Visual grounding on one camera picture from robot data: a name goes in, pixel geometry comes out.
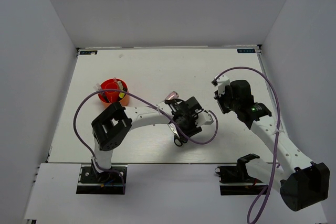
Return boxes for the black handled scissors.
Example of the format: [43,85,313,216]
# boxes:
[168,123,188,147]

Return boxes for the yellow cap black highlighter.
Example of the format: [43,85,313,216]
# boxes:
[118,92,125,99]

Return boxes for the green correction tape case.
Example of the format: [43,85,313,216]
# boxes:
[117,81,124,90]

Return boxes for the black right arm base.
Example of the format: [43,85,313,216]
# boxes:
[214,165,267,196]

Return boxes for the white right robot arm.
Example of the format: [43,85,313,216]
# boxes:
[212,75,330,211]

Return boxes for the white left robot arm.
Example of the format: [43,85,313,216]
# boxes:
[91,97,204,182]

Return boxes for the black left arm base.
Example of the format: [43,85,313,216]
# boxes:
[76,166,126,195]

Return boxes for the pink cylindrical pencil case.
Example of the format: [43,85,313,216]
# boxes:
[164,91,179,101]

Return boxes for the right corner label sticker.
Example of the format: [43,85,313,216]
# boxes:
[237,48,256,54]

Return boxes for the corner label sticker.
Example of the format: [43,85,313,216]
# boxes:
[237,48,256,54]
[79,50,98,55]

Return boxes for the orange round pen holder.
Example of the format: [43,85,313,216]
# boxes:
[98,78,130,107]

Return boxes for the left corner label sticker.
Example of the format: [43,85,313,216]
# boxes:
[79,50,98,55]

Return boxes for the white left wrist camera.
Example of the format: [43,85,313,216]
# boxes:
[196,111,214,127]

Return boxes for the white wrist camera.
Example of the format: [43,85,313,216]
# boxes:
[212,74,230,97]
[196,111,214,127]

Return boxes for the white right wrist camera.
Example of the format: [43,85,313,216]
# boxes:
[212,74,230,97]

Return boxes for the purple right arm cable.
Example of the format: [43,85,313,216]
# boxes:
[214,66,281,224]

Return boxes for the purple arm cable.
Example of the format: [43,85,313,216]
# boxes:
[73,91,218,192]
[214,66,281,224]

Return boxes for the aluminium table edge rail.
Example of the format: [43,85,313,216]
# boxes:
[257,45,299,164]

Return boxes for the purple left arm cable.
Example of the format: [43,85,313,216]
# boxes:
[73,91,218,192]

